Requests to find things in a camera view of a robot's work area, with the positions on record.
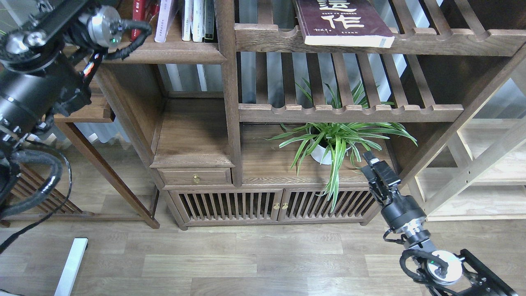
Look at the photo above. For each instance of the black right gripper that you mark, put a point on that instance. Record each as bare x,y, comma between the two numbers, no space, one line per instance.
402,213

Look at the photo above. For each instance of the white paperback book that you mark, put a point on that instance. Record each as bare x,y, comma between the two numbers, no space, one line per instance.
166,15

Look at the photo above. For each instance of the red paperback book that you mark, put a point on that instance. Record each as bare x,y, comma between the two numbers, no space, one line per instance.
145,10

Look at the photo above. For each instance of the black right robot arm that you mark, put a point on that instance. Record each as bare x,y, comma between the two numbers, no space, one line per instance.
443,273

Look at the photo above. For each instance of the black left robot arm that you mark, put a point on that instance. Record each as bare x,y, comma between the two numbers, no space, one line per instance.
49,63

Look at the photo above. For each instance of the green spider plant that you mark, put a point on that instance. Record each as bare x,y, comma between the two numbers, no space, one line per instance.
348,138

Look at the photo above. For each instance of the white plant pot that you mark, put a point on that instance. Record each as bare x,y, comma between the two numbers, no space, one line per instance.
321,152

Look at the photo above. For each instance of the right slatted cabinet door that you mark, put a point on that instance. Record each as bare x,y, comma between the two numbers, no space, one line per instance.
308,206

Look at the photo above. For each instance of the slatted cabinet door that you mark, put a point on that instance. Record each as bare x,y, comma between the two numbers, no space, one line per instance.
228,207
308,206

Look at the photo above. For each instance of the light wooden rack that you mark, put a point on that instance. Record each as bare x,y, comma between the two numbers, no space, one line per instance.
480,173

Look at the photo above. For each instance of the dark wooden bookshelf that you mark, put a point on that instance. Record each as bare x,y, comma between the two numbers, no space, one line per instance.
199,105

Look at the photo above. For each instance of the dark maroon book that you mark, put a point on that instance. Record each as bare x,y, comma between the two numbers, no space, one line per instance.
352,23

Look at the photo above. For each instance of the left slatted cabinet door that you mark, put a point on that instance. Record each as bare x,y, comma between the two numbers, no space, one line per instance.
228,207

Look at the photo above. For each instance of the white upright book middle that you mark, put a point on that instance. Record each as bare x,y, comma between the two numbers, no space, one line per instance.
198,16

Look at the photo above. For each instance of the white upright book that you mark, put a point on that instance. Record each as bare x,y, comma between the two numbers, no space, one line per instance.
187,19
198,16

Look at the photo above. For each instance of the dark upright book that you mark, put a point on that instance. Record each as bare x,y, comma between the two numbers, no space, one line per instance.
209,25

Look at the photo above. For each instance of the white upright book left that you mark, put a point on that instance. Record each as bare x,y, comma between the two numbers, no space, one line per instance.
187,19

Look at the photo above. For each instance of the white metal table leg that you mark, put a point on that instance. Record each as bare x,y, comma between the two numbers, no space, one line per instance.
71,267

